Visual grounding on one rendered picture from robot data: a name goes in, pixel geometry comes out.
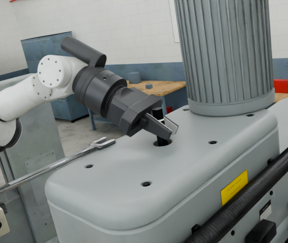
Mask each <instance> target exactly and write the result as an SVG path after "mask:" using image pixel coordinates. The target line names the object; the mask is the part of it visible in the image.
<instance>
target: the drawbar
mask: <svg viewBox="0 0 288 243"><path fill-rule="evenodd" d="M152 112H153V117H154V118H156V119H157V120H161V119H164V116H163V110H162V107H156V108H153V109H152ZM161 123H163V124H164V125H165V122H164V120H163V121H161ZM157 142H158V146H159V147H161V146H166V145H168V141H167V140H165V139H163V138H161V137H159V136H157Z"/></svg>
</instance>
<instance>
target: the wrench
mask: <svg viewBox="0 0 288 243"><path fill-rule="evenodd" d="M106 141H107V139H106V137H103V138H100V139H98V140H96V141H94V142H93V143H90V144H89V146H88V147H86V148H84V149H81V150H79V151H77V152H75V153H73V154H70V155H68V156H66V157H64V158H62V159H59V160H57V161H55V162H53V163H50V164H48V165H46V166H44V167H42V168H40V169H38V170H36V171H33V172H31V173H29V174H27V175H24V176H22V177H20V178H18V179H16V180H13V181H11V182H9V183H7V184H5V185H2V186H0V195H1V194H3V193H5V192H7V191H9V190H12V189H14V188H16V187H18V186H20V185H22V184H24V183H26V182H28V181H30V180H32V179H35V178H37V177H39V176H41V175H43V174H45V173H47V172H50V171H52V170H54V169H56V168H58V167H60V166H62V165H64V164H67V163H69V162H71V161H73V160H75V159H77V158H79V157H82V156H84V155H86V154H88V153H90V152H92V151H94V150H96V149H98V150H101V149H103V148H106V147H108V146H110V145H112V144H114V143H116V141H115V140H114V139H111V140H109V141H107V142H106ZM104 142H105V143H104ZM100 144H101V145H100Z"/></svg>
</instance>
